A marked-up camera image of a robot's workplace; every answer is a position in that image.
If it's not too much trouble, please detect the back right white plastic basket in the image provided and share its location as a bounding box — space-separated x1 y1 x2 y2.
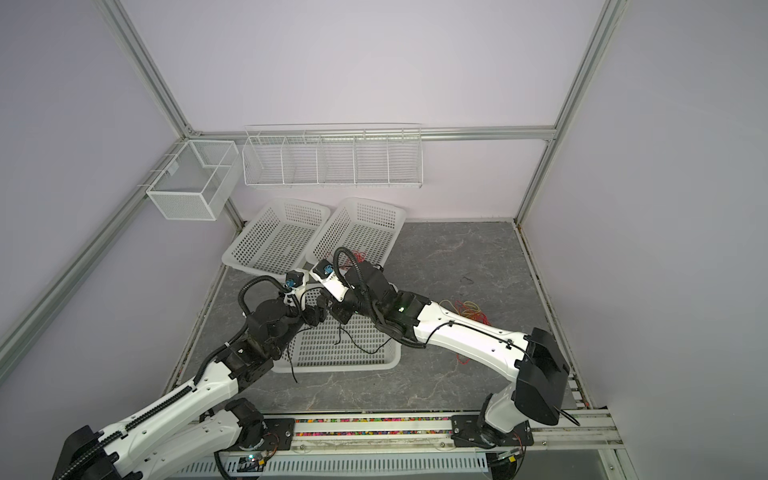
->
304 197 407 265

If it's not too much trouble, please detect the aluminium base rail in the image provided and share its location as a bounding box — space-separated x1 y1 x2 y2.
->
116 410 625 460

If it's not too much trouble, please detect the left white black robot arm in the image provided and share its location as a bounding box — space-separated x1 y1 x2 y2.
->
53 270 325 479

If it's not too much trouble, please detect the front white plastic basket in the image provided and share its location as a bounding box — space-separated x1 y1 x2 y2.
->
272 314 401 374

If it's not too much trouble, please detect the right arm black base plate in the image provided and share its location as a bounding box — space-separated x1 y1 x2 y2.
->
450 414 534 449

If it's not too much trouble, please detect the long white wire wall shelf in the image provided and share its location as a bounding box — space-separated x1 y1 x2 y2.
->
241 123 424 187

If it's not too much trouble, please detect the red cable bundle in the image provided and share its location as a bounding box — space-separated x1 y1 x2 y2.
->
440 298 493 367

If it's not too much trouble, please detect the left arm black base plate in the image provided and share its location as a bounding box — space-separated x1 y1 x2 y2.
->
229 417 296 452

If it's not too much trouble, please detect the white mesh wall box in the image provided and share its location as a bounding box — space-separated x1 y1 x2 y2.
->
147 140 243 221

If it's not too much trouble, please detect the white slotted cable duct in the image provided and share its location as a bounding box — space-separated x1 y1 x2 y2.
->
167 452 490 479

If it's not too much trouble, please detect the black cable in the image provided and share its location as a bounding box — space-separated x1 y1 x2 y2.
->
284 323 394 385

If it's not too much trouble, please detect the aluminium frame profile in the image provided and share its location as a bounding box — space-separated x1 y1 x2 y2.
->
95 0 196 138

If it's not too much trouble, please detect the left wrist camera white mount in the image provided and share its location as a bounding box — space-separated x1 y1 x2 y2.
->
284 269 309 305

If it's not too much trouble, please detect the white plastic basket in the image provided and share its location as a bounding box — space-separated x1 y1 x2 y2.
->
272 314 401 374
304 197 407 265
221 198 331 282

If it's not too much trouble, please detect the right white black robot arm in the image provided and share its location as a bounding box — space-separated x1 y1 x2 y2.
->
311 260 571 448

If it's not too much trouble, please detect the back left white plastic basket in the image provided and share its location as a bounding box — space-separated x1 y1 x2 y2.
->
221 198 331 282

